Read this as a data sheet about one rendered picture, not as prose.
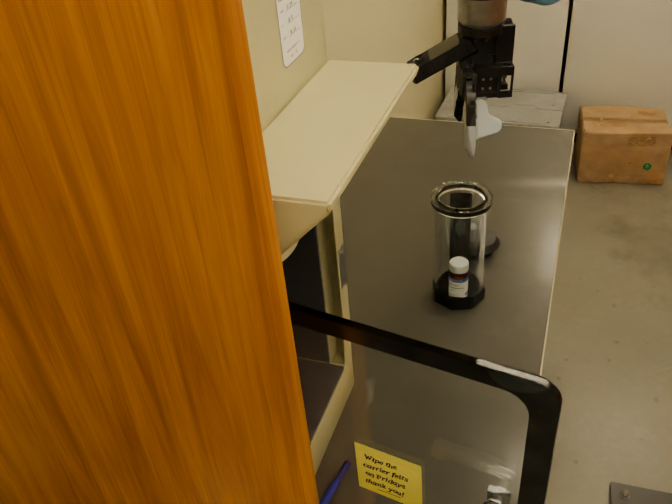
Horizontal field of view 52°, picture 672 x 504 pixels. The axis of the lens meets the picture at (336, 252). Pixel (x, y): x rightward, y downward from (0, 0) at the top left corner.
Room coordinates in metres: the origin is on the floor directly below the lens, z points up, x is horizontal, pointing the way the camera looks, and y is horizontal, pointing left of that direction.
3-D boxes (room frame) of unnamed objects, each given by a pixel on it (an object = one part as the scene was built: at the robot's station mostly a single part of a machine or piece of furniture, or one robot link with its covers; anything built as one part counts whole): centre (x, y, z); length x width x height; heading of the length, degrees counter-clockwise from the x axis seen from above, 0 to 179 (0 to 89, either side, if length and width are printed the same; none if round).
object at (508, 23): (1.06, -0.27, 1.40); 0.09 x 0.08 x 0.12; 87
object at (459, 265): (1.03, -0.23, 1.06); 0.11 x 0.11 x 0.21
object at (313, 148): (0.65, -0.01, 1.46); 0.32 x 0.12 x 0.10; 158
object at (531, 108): (3.21, -0.91, 0.17); 0.60 x 0.42 x 0.33; 66
